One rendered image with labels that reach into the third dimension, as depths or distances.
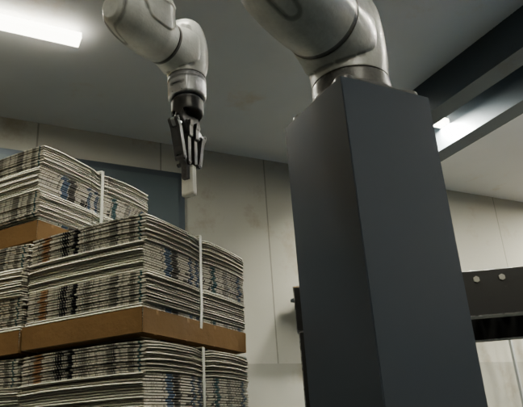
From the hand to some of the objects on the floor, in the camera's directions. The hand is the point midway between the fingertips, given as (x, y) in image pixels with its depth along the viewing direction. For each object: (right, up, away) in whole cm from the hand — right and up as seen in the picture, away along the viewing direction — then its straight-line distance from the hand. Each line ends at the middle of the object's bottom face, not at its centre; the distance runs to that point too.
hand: (189, 181), depth 131 cm
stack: (-43, -101, -13) cm, 111 cm away
